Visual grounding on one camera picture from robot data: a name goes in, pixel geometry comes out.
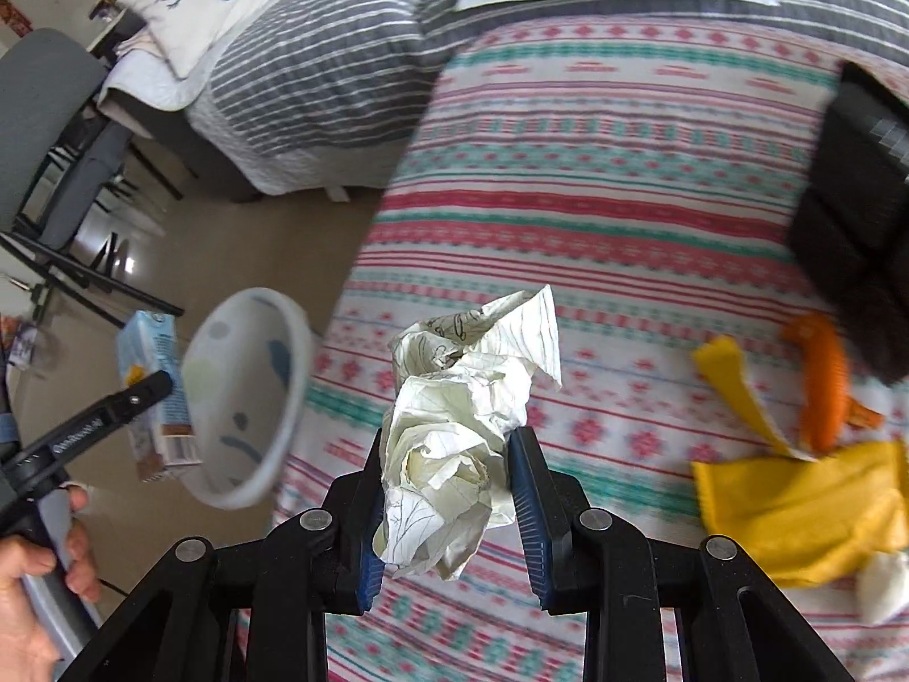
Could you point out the patterned printed blanket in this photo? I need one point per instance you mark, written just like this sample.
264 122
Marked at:
603 227

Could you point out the yellow cloth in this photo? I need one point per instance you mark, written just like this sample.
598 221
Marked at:
802 511

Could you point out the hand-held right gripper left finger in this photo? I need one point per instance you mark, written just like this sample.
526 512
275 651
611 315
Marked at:
366 568

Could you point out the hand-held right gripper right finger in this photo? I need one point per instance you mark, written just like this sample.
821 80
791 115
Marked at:
529 511

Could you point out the black bag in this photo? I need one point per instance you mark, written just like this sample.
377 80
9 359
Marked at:
859 213

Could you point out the grey striped duvet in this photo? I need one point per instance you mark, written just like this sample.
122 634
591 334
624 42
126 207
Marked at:
334 57

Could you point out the grey office chair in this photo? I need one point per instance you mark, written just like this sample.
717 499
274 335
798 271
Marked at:
50 128

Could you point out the white plush piece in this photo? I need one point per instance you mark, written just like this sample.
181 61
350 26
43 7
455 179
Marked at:
884 582

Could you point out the person's left hand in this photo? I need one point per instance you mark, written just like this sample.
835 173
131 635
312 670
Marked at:
21 618

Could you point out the lined paper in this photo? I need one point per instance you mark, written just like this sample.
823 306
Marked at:
444 426

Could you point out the light blue carton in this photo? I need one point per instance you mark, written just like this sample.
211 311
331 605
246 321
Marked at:
153 355

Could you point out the orange plastic toy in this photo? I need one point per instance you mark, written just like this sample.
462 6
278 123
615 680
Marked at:
824 383

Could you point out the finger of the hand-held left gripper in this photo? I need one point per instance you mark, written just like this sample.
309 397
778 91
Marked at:
106 415

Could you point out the white spotted bowl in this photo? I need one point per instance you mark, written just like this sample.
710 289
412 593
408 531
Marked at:
234 398

